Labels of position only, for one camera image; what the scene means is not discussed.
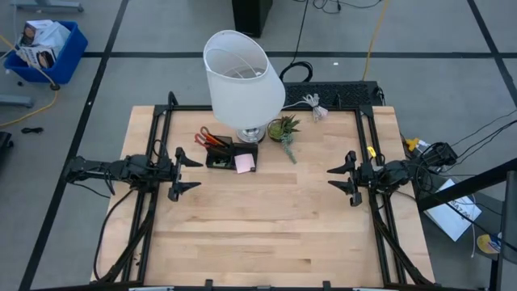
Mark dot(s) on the black mesh desk organizer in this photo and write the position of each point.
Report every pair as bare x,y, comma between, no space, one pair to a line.
244,148

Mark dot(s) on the black metal stand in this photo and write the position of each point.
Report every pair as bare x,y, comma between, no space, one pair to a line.
464,188

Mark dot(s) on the blue plastic bin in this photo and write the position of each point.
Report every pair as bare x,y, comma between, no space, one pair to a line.
68,56

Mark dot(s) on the black perforated panel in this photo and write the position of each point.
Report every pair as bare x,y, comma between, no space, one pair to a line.
331,94

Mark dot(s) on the white shade table lamp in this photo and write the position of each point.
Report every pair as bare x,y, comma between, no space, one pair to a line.
242,77

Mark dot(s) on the grey metal furniture foot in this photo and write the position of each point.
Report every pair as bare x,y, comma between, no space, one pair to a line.
44,5
16,101

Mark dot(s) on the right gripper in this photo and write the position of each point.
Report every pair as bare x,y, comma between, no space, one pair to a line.
365,175

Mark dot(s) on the printed cardboard box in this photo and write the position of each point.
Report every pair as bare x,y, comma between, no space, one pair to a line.
38,56

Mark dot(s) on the small yellow-green pad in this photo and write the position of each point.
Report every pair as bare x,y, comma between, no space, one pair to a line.
220,164

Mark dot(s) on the yellow power plug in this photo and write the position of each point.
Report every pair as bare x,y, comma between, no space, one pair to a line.
414,143

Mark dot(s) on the black aluminium table frame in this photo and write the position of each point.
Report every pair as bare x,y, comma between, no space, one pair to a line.
194,108

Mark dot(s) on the round yellow blue sticker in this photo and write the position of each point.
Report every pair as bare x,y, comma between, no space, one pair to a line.
488,243

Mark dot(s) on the white printed flat box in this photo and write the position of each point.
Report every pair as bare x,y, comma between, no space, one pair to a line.
452,214

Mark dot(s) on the potted succulent plant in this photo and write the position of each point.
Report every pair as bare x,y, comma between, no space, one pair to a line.
278,130

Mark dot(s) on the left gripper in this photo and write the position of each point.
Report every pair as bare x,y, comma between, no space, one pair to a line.
171,174

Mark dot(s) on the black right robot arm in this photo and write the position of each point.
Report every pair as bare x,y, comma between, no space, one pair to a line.
412,167

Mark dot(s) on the black computer tower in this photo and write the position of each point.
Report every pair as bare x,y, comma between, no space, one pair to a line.
250,16

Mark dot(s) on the pink sticky note pad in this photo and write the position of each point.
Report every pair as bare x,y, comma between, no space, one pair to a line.
244,163

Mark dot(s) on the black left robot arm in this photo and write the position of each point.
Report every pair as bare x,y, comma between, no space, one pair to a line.
105,169

